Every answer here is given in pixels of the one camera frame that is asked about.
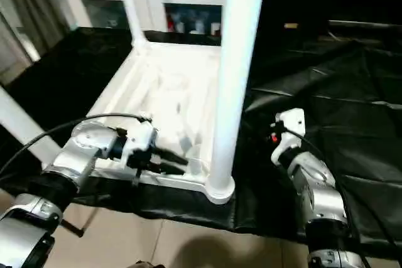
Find black work surface mat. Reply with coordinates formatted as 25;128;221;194
0;26;402;245

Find black left wrist camera cable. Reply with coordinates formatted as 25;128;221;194
0;113;154;178

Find grey metal bar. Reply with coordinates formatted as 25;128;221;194
327;19;402;31

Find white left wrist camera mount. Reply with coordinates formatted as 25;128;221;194
119;110;158;169

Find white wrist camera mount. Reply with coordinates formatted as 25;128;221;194
270;108;307;166
119;110;158;169

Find white plastic table top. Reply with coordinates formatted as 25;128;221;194
40;37;237;205

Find grey curtain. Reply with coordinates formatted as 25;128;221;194
0;0;75;84

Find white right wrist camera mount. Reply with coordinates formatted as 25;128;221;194
270;108;307;166

